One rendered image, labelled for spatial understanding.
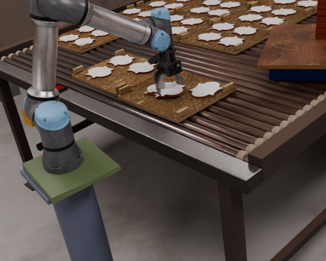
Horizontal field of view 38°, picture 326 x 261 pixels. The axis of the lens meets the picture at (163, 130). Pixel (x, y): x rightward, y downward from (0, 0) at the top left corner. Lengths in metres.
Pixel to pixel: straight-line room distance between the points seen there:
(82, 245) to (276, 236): 1.15
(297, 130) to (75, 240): 0.95
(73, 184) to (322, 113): 0.93
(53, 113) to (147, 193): 1.50
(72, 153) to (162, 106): 0.46
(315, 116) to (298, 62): 0.30
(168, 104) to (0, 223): 1.60
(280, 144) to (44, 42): 0.88
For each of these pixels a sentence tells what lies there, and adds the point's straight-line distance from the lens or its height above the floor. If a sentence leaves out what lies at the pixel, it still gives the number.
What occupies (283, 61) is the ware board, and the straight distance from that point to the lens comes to 2.04.
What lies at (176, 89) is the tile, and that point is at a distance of 2.06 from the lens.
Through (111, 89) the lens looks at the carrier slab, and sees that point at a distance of 2.25.
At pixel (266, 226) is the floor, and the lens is 2.74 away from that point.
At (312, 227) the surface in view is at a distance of 2.34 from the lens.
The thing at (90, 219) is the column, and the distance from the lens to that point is 1.90.
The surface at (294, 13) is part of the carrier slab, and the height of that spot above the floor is 0.94.
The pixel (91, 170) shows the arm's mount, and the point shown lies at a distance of 1.75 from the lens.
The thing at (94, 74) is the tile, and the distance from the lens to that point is 2.43.
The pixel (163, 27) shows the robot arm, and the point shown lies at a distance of 1.92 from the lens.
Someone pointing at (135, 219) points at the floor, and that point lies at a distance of 2.89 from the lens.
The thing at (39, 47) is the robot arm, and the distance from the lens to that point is 1.75.
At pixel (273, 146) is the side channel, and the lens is 1.63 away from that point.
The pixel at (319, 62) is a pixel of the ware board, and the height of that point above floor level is 1.04.
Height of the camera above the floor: 1.83
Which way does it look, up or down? 29 degrees down
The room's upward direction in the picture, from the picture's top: 9 degrees counter-clockwise
